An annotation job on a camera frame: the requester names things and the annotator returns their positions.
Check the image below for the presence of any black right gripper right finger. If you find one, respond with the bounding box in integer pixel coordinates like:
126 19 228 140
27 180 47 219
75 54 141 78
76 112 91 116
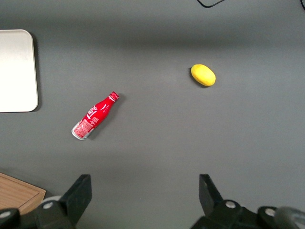
190 174 260 229

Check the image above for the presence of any wooden drawer cabinet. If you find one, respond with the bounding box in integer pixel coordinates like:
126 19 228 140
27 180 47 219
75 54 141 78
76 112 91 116
0 172 46 215

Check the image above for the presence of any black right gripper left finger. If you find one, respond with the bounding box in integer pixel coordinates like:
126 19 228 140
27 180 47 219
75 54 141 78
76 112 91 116
35 174 93 229

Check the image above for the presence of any beige rectangular tray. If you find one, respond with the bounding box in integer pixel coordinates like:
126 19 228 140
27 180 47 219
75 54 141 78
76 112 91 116
0 29 39 113

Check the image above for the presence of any yellow lemon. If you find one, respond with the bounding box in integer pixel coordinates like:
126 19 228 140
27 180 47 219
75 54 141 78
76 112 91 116
190 63 217 87

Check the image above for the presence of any red cola bottle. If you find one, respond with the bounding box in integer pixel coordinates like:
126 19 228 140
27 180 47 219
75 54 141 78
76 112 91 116
71 91 120 141

